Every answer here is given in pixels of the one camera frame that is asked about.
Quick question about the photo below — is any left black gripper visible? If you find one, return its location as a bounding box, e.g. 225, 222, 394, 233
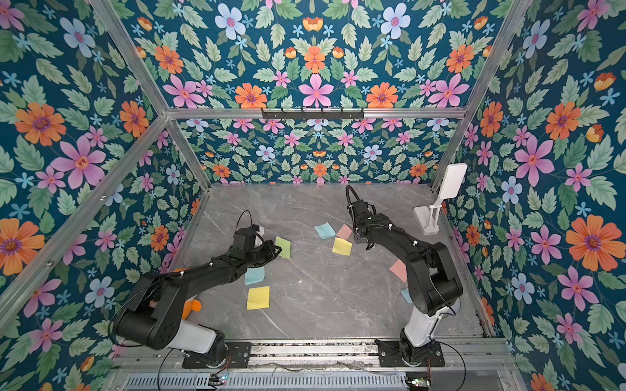
244, 240, 285, 269

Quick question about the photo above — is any green memo pad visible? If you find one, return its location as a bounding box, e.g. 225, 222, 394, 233
275, 236, 291, 260

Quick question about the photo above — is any torn pink memo page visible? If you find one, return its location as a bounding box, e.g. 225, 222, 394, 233
336, 224, 352, 240

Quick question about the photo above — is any blue memo pad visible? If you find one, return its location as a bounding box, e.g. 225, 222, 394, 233
244, 267, 266, 286

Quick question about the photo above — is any torn yellow memo page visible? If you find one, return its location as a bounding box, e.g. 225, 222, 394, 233
333, 237, 353, 257

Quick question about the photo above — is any torn blue memo page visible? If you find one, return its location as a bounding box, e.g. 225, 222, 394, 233
315, 223, 336, 239

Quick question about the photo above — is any yellow memo pad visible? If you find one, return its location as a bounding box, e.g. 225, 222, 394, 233
246, 286, 271, 311

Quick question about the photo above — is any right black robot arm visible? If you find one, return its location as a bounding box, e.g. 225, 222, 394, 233
346, 186, 463, 366

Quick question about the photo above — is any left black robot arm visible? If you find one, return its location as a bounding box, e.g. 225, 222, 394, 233
111, 224, 282, 363

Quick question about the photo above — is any white phone stand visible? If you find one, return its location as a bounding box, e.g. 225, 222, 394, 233
413, 163, 468, 236

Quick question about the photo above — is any small blue paper scrap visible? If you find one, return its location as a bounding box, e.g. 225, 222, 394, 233
401, 288, 412, 304

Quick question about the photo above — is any orange shark plush toy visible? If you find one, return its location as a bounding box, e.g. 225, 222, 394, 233
169, 268, 205, 320

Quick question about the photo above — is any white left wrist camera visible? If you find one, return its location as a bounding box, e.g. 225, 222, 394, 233
247, 224, 265, 243

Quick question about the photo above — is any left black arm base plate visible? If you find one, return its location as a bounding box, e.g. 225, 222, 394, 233
182, 342, 252, 370

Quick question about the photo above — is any black hook rail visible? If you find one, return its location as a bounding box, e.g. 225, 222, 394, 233
261, 108, 365, 121

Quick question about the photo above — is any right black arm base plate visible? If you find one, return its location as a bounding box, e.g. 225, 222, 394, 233
374, 339, 445, 368

